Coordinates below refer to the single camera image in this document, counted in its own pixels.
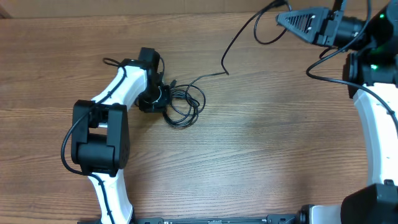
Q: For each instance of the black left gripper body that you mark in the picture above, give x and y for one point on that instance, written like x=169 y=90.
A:
x=154 y=98

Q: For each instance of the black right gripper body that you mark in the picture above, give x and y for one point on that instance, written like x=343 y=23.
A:
x=329 y=28

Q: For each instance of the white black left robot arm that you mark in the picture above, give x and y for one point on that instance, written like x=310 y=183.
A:
x=99 y=135

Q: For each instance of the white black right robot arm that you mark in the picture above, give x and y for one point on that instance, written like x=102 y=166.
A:
x=370 y=73

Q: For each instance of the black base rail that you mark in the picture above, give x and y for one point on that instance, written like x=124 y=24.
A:
x=217 y=220

